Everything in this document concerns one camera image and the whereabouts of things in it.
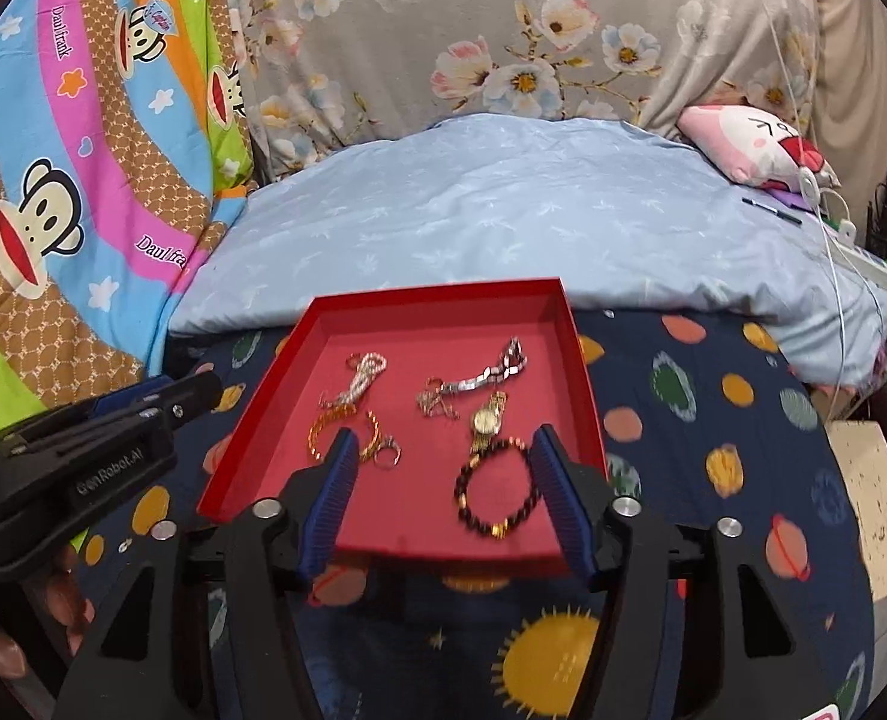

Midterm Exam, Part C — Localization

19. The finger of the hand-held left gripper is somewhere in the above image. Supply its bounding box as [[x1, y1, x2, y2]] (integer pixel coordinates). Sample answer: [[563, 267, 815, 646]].
[[16, 405, 190, 457], [8, 371, 223, 449]]

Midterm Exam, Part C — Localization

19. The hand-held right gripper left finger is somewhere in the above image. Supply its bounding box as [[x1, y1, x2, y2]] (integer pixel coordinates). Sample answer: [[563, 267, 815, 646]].
[[53, 427, 362, 720]]

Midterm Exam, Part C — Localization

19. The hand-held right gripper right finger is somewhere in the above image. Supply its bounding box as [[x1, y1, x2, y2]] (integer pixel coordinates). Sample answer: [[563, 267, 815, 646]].
[[529, 424, 841, 720]]

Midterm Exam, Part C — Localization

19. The red cardboard tray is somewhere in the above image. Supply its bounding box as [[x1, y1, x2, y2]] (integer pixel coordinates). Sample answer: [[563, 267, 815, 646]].
[[197, 277, 611, 578]]

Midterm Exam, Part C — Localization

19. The dark beaded bracelet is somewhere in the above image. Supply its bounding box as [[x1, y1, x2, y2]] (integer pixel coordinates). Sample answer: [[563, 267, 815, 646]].
[[454, 436, 545, 541]]

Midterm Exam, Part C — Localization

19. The gold wristwatch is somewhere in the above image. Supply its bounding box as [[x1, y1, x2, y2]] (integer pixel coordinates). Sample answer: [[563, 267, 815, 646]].
[[467, 390, 510, 457]]

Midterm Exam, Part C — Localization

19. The white pearl bracelet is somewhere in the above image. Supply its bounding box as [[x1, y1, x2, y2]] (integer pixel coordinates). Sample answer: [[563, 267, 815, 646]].
[[345, 351, 388, 402]]

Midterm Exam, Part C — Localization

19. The person's left hand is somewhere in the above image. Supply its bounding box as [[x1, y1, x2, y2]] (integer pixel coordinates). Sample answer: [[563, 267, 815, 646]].
[[42, 546, 91, 657]]

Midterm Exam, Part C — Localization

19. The navy planet print blanket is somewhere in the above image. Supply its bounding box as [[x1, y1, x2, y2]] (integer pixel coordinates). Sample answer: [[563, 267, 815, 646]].
[[68, 307, 879, 720]]

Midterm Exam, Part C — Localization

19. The monkey print blanket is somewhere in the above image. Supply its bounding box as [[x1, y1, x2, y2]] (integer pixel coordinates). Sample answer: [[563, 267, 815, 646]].
[[0, 0, 257, 601]]

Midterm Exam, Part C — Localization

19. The light blue pillow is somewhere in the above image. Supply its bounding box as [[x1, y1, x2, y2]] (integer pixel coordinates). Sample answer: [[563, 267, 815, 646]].
[[167, 114, 887, 398]]

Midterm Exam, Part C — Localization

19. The black pen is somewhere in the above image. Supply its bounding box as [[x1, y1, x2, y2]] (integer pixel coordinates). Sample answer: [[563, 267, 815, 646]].
[[741, 197, 802, 226]]

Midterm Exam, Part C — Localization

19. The white power strip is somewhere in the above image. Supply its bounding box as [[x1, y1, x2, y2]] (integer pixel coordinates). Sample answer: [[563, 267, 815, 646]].
[[833, 236, 887, 293]]

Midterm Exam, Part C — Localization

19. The pink plush pillow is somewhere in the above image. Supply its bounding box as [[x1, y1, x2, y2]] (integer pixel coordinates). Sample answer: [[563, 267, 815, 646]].
[[675, 103, 841, 192]]

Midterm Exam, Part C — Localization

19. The grey floral sheet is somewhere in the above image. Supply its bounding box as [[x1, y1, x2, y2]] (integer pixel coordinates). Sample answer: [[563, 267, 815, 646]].
[[222, 0, 823, 181]]

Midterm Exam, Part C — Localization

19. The silver link bracelet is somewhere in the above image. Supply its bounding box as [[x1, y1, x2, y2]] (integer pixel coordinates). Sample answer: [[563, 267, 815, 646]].
[[443, 337, 527, 395]]

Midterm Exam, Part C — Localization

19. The white cable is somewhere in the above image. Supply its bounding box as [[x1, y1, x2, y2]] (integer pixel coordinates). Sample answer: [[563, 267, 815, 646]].
[[735, 0, 864, 421]]

